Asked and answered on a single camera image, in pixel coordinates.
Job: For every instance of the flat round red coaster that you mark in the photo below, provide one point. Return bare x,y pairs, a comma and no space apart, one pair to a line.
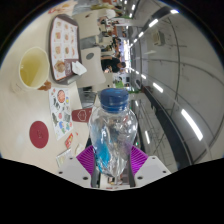
39,134

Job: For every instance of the clear plastic packet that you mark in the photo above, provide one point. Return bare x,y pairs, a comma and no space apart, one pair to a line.
63,157

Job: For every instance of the group of ceiling lights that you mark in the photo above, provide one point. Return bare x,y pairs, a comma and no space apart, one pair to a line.
191,124

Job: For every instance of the clear blue-capped water bottle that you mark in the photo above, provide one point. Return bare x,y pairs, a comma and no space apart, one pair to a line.
113,133

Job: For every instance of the small white packet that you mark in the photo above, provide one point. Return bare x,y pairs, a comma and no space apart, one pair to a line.
80,149

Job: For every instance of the beige chair with oval hole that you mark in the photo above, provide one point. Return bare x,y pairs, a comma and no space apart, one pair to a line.
91,68
86,25

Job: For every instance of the ceiling air conditioner unit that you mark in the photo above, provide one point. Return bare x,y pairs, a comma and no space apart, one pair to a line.
158,38

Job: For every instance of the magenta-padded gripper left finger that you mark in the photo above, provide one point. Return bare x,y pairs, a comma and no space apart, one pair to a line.
75,170

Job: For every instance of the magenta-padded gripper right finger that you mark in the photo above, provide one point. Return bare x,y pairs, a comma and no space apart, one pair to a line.
148,168

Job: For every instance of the colourful sticker leaflet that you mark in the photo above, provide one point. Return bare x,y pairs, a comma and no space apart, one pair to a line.
60,113

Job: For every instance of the white crumpled napkin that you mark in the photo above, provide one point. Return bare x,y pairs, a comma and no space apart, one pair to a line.
79,68

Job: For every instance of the brown tray with paper liner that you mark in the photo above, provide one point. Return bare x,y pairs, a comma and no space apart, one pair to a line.
63,43

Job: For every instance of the person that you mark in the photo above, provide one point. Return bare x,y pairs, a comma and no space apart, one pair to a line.
111,65

